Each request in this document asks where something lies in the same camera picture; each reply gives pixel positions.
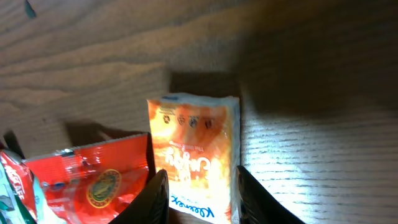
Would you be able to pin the mint green tissue pack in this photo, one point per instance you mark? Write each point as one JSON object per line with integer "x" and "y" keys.
{"x": 14, "y": 210}

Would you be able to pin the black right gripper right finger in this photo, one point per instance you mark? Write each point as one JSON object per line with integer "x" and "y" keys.
{"x": 258, "y": 206}

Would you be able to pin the red candy bag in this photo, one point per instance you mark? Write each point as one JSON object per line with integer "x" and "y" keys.
{"x": 86, "y": 184}

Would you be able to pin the small orange tissue pack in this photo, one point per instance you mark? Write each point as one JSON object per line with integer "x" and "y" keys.
{"x": 196, "y": 139}

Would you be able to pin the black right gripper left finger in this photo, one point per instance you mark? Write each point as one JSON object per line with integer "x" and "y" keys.
{"x": 151, "y": 206}

